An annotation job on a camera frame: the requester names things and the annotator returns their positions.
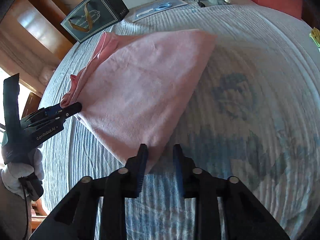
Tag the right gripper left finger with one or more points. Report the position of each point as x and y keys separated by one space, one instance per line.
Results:
x=75 y=215

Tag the blue handled scissors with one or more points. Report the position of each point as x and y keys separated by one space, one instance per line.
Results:
x=159 y=8

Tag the blue clipboard folder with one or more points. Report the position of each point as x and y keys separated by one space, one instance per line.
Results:
x=175 y=4

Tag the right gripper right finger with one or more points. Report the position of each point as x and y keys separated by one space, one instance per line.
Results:
x=224 y=207

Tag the white gloved left hand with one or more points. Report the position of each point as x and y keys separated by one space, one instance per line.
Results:
x=13 y=171

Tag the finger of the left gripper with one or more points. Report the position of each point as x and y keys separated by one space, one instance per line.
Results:
x=65 y=111

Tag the pink t-shirt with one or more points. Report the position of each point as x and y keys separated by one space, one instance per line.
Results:
x=134 y=89

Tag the black marker pen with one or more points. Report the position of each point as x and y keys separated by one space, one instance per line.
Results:
x=200 y=4

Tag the dark green gift bag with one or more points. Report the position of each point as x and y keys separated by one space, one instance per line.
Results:
x=92 y=16

